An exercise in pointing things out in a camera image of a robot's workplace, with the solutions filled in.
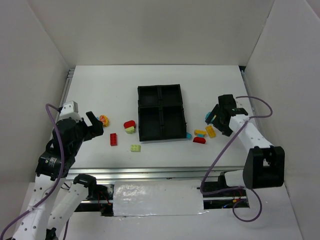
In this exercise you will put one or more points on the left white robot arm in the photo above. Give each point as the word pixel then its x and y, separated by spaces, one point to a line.
pixel 46 219

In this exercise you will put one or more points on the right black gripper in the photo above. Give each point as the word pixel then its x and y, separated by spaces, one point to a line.
pixel 223 118

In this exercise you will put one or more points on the yellow long lego brick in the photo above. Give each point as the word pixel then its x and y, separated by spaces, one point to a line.
pixel 210 131

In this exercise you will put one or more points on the light green lego under red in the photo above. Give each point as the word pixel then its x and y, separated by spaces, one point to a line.
pixel 130 130

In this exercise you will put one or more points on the red flat lego brick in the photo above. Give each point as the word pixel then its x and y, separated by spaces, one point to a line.
pixel 113 139

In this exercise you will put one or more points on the light green square lego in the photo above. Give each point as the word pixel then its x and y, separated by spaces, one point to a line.
pixel 135 148

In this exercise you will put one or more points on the small cyan lego brick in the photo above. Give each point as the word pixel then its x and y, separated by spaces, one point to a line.
pixel 188 136

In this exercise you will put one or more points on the white foil-covered panel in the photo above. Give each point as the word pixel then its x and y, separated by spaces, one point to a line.
pixel 157 198

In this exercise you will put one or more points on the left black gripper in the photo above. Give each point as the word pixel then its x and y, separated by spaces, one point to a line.
pixel 88 128

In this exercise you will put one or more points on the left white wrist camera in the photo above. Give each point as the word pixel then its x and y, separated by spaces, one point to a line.
pixel 69 109

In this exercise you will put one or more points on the red rounded lego brick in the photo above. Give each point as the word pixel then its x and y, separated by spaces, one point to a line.
pixel 129 124

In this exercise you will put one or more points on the black four-compartment sorting tray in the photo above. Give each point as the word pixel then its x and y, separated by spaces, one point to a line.
pixel 161 115

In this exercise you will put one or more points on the red curved lego brick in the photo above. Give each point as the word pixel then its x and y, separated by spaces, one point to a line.
pixel 199 140

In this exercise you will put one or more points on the yellow rounded lego brick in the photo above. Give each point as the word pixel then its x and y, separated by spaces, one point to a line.
pixel 200 133

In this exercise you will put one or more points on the yellow butterfly lego piece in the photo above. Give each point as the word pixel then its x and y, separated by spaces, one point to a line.
pixel 105 121

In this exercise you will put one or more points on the aluminium frame rail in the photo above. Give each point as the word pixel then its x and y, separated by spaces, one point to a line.
pixel 139 174

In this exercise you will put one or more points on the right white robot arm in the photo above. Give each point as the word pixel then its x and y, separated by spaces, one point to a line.
pixel 265 163

